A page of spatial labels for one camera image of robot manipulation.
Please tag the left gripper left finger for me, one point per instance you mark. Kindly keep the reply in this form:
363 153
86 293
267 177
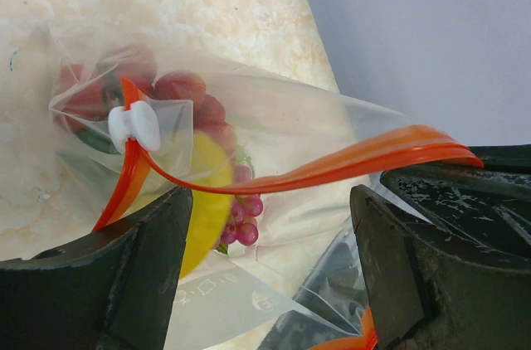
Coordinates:
111 289

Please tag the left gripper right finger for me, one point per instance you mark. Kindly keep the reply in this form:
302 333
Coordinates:
430 289

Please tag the purple grape bunch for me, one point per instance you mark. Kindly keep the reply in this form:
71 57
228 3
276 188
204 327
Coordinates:
232 165

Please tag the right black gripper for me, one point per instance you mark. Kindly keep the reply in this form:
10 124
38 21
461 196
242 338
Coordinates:
333 298

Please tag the clear zip top bag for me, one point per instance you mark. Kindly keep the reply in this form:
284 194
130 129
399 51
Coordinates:
307 146

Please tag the yellow starfruit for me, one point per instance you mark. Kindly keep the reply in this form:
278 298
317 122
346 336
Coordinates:
209 210

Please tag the red strawberry bunch with leaves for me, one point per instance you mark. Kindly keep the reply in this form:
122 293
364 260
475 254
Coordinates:
85 93

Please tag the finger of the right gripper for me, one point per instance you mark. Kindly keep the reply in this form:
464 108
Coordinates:
507 159
490 208

